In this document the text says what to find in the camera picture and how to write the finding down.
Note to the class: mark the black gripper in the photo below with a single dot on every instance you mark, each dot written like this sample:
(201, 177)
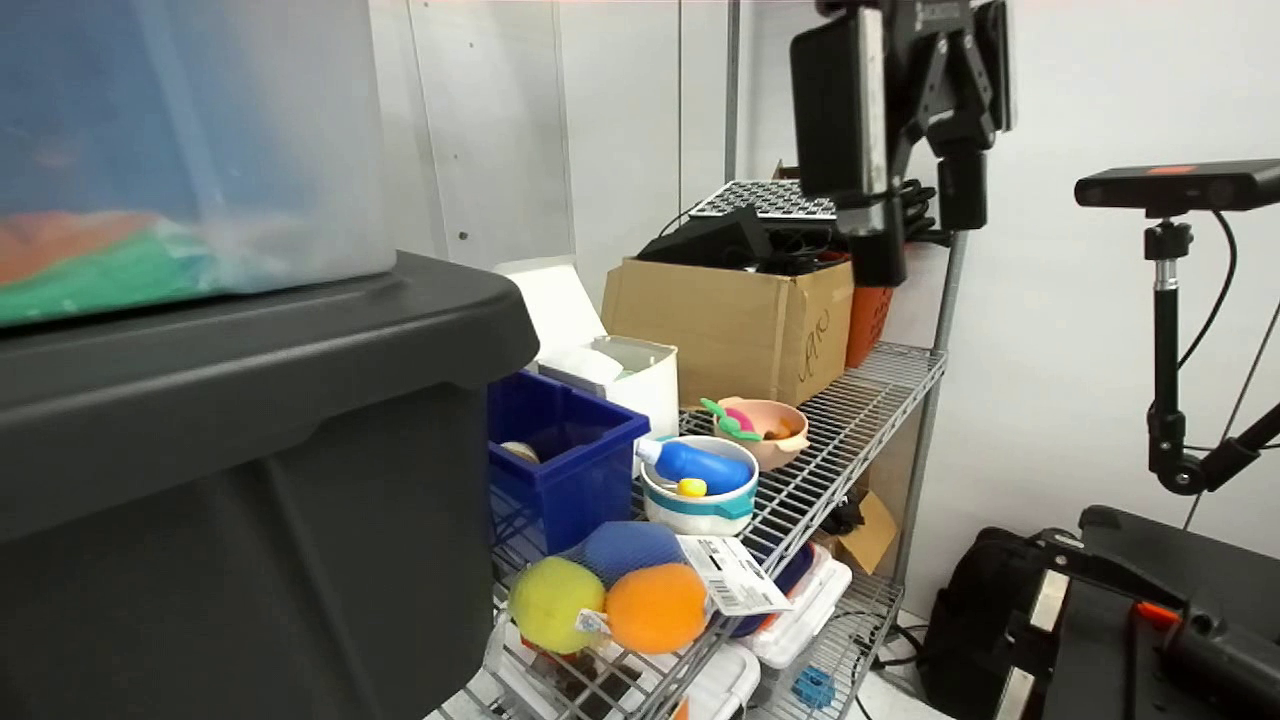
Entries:
(954, 62)

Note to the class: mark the large cardboard box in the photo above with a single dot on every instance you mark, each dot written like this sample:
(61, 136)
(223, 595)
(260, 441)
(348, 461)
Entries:
(723, 333)

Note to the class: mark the blue toy bottle yellow cap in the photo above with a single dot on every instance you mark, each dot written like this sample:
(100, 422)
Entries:
(707, 467)

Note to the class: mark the small cardboard box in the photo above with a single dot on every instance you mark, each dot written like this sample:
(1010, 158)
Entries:
(867, 541)

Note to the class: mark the white cardboard box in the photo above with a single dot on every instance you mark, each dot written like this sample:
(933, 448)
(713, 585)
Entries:
(627, 383)

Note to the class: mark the blue plastic box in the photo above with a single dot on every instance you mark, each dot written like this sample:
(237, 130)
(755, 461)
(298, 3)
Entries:
(587, 483)

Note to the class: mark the orange basket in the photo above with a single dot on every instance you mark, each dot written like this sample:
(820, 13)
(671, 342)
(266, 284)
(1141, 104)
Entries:
(869, 324)

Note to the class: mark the black keyboard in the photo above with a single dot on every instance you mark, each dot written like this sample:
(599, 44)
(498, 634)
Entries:
(762, 200)

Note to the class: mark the pink bowl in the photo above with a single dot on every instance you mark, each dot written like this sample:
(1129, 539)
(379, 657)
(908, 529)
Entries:
(785, 435)

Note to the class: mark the white teal bowl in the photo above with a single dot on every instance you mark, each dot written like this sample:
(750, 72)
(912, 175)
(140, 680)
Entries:
(700, 512)

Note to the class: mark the white barcode tag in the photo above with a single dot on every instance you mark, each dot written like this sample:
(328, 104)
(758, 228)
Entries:
(729, 576)

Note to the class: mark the black backpack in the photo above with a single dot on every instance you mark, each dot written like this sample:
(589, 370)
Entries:
(982, 625)

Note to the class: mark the white plastic container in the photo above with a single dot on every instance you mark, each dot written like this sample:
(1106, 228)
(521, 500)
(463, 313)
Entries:
(805, 625)

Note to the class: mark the blue ball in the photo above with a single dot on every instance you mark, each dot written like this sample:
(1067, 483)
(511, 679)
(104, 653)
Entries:
(627, 545)

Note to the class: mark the orange ball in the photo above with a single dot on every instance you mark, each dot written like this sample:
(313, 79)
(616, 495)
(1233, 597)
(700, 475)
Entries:
(659, 610)

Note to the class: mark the small blue round object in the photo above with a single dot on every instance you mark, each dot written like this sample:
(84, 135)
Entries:
(815, 685)

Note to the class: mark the yellow ball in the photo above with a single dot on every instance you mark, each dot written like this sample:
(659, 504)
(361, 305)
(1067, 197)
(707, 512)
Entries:
(558, 605)

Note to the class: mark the clear plastic bin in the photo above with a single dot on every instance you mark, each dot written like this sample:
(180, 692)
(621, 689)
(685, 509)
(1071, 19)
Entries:
(201, 104)

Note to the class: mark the dark grey storage tote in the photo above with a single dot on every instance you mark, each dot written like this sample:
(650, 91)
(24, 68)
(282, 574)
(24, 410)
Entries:
(240, 532)

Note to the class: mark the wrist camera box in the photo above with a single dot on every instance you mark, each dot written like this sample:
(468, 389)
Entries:
(835, 123)

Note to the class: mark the black external camera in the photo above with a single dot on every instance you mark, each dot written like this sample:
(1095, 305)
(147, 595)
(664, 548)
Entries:
(1174, 185)

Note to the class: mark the black camera stand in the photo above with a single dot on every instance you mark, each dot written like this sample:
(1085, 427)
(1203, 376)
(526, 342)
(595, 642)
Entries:
(1167, 344)

